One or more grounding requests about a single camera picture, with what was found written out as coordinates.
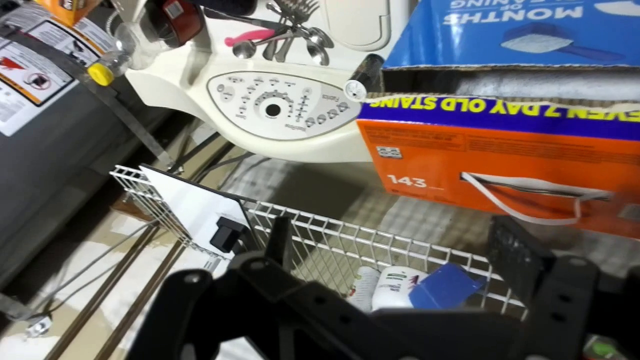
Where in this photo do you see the white wire rack basket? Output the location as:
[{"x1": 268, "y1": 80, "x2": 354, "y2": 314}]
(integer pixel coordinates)
[{"x1": 108, "y1": 163, "x2": 530, "y2": 322}]

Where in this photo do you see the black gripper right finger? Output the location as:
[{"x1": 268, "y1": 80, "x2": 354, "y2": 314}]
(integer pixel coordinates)
[{"x1": 489, "y1": 215, "x2": 640, "y2": 360}]

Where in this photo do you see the metal forks bundle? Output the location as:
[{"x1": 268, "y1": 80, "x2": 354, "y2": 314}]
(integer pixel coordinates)
[{"x1": 261, "y1": 0, "x2": 323, "y2": 64}]

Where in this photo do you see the copper pipe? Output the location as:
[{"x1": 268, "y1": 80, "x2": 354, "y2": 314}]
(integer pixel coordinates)
[
  {"x1": 93, "y1": 236, "x2": 193, "y2": 360},
  {"x1": 44, "y1": 222, "x2": 164, "y2": 360}
]

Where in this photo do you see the yellow knob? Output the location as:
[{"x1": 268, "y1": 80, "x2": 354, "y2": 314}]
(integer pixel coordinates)
[{"x1": 87, "y1": 60, "x2": 118, "y2": 91}]

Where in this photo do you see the white bottle with purple cap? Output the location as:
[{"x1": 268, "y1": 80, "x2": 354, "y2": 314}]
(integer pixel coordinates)
[{"x1": 369, "y1": 265, "x2": 430, "y2": 314}]

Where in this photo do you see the grey water heater tank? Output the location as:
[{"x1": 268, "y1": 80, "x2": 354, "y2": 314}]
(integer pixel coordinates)
[{"x1": 0, "y1": 0, "x2": 176, "y2": 291}]

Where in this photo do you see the white card sign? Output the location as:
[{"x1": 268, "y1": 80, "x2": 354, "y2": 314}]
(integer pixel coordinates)
[{"x1": 138, "y1": 164, "x2": 253, "y2": 261}]

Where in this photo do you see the black clip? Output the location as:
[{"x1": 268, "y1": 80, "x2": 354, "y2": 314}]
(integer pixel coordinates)
[{"x1": 208, "y1": 215, "x2": 251, "y2": 256}]

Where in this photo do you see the metal spoon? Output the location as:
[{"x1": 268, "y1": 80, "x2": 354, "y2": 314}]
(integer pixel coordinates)
[{"x1": 303, "y1": 25, "x2": 337, "y2": 68}]

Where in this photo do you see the orange detergent box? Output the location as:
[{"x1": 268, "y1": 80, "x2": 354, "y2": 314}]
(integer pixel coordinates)
[{"x1": 357, "y1": 91, "x2": 640, "y2": 241}]

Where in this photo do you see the orange packet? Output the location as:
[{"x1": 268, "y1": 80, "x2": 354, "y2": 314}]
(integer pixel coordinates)
[{"x1": 34, "y1": 0, "x2": 105, "y2": 29}]

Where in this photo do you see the blue cardboard box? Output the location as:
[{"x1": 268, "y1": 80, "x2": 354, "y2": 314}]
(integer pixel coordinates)
[{"x1": 383, "y1": 0, "x2": 640, "y2": 73}]

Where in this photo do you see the dark red container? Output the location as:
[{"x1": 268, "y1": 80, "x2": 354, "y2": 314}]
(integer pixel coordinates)
[{"x1": 142, "y1": 0, "x2": 208, "y2": 50}]

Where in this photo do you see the metal strap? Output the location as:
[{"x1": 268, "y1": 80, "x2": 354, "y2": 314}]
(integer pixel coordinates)
[{"x1": 85, "y1": 76, "x2": 176, "y2": 175}]

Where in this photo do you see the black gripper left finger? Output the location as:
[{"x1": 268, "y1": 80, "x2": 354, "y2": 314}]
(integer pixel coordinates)
[{"x1": 124, "y1": 215, "x2": 379, "y2": 360}]

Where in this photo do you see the pink handled utensil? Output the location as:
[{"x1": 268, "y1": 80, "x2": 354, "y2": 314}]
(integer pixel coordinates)
[{"x1": 222, "y1": 25, "x2": 290, "y2": 50}]

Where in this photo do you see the white washing machine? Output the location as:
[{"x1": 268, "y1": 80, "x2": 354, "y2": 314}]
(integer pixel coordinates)
[{"x1": 112, "y1": 0, "x2": 410, "y2": 167}]

